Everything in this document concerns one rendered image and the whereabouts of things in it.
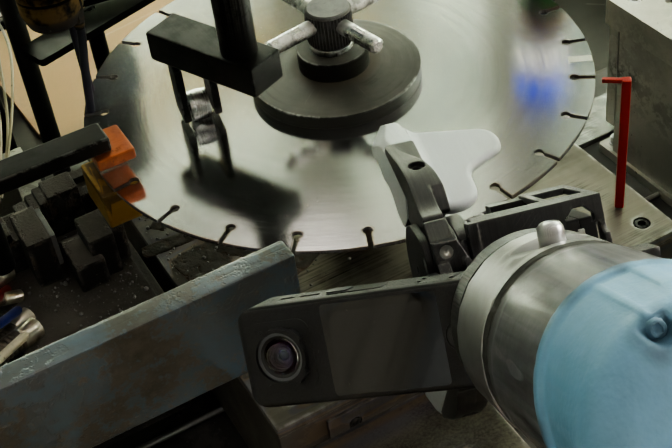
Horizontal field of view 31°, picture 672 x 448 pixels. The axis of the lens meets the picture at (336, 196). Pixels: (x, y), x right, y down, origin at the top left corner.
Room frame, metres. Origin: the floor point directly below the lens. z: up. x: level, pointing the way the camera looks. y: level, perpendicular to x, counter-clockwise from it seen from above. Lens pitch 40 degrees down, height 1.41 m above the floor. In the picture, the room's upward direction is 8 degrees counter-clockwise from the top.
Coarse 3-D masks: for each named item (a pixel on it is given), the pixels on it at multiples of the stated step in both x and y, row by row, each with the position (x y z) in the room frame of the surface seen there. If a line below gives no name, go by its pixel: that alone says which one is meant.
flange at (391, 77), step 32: (384, 32) 0.69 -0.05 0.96; (288, 64) 0.67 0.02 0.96; (320, 64) 0.64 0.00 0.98; (352, 64) 0.64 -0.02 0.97; (384, 64) 0.65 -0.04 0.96; (416, 64) 0.65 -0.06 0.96; (288, 96) 0.63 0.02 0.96; (320, 96) 0.63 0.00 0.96; (352, 96) 0.62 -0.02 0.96; (384, 96) 0.62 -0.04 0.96; (320, 128) 0.61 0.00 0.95
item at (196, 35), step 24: (216, 0) 0.60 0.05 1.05; (240, 0) 0.60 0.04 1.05; (168, 24) 0.65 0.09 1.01; (192, 24) 0.64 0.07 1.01; (216, 24) 0.60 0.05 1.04; (240, 24) 0.60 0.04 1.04; (168, 48) 0.63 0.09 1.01; (192, 48) 0.62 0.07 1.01; (216, 48) 0.61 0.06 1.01; (240, 48) 0.60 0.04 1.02; (264, 48) 0.61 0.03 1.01; (192, 72) 0.62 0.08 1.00; (216, 72) 0.60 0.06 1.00; (240, 72) 0.59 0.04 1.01; (264, 72) 0.59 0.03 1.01; (216, 96) 0.63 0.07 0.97
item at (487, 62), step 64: (192, 0) 0.78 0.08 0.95; (256, 0) 0.77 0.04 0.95; (384, 0) 0.75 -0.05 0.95; (448, 0) 0.74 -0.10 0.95; (512, 0) 0.73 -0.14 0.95; (128, 64) 0.71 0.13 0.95; (448, 64) 0.66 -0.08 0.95; (512, 64) 0.65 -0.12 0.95; (576, 64) 0.64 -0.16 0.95; (128, 128) 0.64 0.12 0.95; (192, 128) 0.63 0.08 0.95; (256, 128) 0.62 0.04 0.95; (448, 128) 0.59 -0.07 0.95; (512, 128) 0.58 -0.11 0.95; (576, 128) 0.58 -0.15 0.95; (128, 192) 0.57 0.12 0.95; (192, 192) 0.56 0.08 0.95; (256, 192) 0.56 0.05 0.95; (320, 192) 0.55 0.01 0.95; (384, 192) 0.54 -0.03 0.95; (512, 192) 0.53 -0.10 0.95
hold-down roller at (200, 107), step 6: (192, 90) 0.64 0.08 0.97; (198, 90) 0.64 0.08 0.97; (204, 90) 0.64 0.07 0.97; (192, 96) 0.63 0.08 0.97; (198, 96) 0.63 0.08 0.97; (204, 96) 0.63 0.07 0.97; (192, 102) 0.63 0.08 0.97; (198, 102) 0.63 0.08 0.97; (204, 102) 0.63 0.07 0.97; (192, 108) 0.63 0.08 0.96; (198, 108) 0.63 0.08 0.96; (204, 108) 0.63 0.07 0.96; (210, 108) 0.63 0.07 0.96; (192, 114) 0.63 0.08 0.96; (198, 114) 0.63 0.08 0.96; (204, 114) 0.63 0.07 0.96; (210, 114) 0.63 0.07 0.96; (198, 120) 0.63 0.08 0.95
